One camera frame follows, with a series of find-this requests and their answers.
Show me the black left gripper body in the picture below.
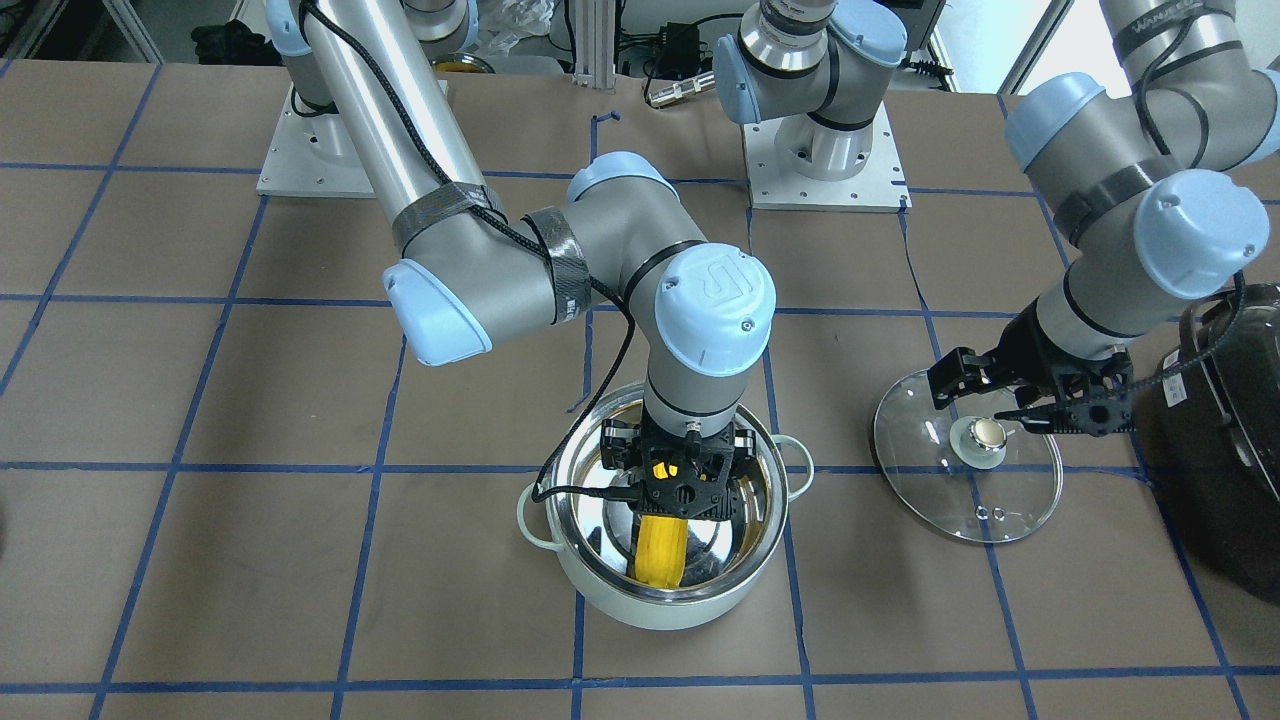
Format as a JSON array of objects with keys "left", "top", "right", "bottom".
[{"left": 989, "top": 304, "right": 1135, "bottom": 437}]

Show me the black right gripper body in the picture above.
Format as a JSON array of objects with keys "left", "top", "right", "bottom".
[{"left": 600, "top": 410, "right": 756, "bottom": 521}]

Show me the yellow plastic corn cob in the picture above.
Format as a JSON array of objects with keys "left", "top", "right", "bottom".
[{"left": 631, "top": 514, "right": 689, "bottom": 591}]

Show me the glass pot lid with knob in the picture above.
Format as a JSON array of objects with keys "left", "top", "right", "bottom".
[{"left": 872, "top": 372, "right": 1064, "bottom": 544}]

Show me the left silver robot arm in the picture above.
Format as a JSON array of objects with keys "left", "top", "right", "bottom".
[{"left": 916, "top": 1, "right": 1277, "bottom": 436}]

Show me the pale green cooking pot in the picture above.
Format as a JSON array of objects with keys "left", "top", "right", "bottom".
[{"left": 516, "top": 383, "right": 815, "bottom": 630}]

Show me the pot with yellow food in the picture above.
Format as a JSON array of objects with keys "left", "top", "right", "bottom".
[{"left": 431, "top": 53, "right": 497, "bottom": 74}]

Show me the dark rice cooker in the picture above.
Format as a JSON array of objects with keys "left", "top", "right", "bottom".
[{"left": 1137, "top": 283, "right": 1279, "bottom": 603}]

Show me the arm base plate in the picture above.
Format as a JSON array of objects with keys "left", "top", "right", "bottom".
[
  {"left": 256, "top": 86, "right": 375, "bottom": 199},
  {"left": 742, "top": 105, "right": 913, "bottom": 213}
]

